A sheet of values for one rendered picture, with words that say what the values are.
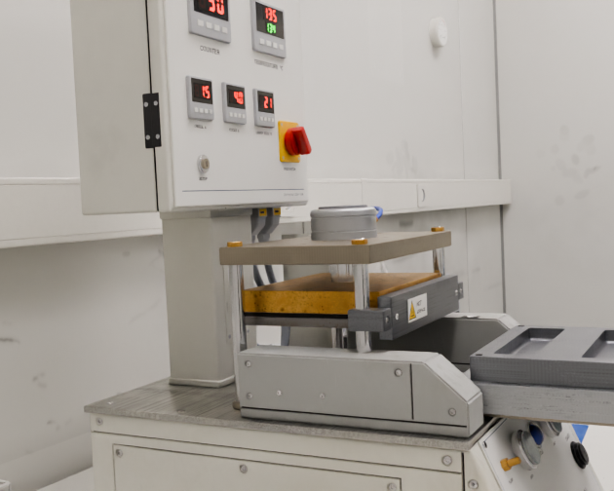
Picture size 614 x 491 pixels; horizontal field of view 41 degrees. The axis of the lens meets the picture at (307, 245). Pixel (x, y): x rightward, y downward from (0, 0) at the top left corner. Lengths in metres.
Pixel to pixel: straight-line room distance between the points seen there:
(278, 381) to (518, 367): 0.24
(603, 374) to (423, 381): 0.17
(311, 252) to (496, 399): 0.24
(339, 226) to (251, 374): 0.20
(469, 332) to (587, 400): 0.28
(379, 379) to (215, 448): 0.21
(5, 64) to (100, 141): 0.37
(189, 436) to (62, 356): 0.47
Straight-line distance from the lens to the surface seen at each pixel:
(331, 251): 0.84
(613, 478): 1.27
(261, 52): 1.09
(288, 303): 0.91
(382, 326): 0.83
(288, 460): 0.87
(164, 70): 0.92
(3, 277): 1.27
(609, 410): 0.81
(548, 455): 0.97
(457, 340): 1.07
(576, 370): 0.82
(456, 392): 0.79
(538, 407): 0.83
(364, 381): 0.82
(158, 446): 0.96
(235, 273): 0.90
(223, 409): 0.93
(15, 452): 1.32
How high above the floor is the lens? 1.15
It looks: 3 degrees down
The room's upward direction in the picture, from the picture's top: 3 degrees counter-clockwise
